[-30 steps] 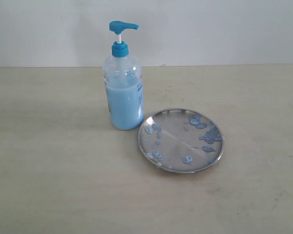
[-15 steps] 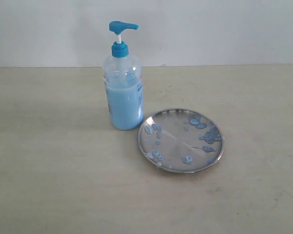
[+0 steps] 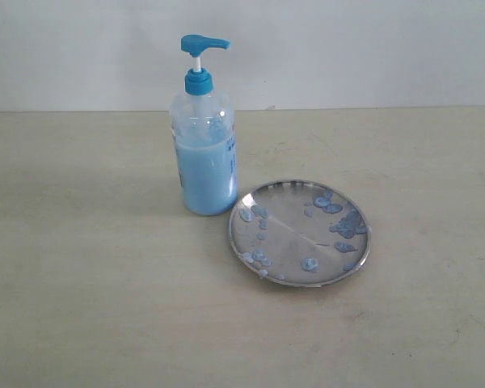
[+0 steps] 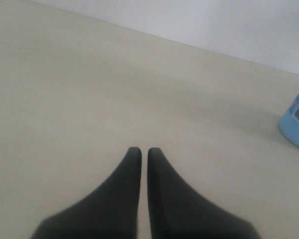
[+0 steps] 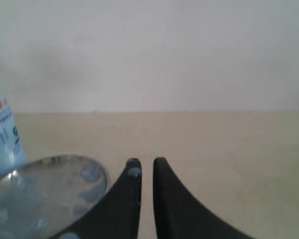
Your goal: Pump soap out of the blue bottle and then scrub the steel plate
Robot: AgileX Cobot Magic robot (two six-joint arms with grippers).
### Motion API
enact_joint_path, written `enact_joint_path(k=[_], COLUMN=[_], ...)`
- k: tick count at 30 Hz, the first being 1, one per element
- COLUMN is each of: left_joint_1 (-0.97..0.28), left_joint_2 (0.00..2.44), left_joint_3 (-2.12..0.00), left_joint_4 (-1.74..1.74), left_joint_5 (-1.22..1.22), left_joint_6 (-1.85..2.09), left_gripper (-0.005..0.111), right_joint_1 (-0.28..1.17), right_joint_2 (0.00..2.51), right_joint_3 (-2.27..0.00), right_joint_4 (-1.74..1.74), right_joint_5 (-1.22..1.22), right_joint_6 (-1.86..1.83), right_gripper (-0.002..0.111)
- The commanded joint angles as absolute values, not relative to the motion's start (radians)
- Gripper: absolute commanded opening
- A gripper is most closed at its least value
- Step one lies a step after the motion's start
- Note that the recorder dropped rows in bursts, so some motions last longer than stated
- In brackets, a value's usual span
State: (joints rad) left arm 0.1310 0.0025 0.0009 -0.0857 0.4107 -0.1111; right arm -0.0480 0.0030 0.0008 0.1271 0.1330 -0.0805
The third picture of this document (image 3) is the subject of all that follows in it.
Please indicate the round steel plate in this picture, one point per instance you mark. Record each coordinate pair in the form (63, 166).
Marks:
(299, 233)

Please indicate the blue pump soap bottle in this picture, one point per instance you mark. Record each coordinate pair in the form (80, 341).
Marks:
(202, 125)

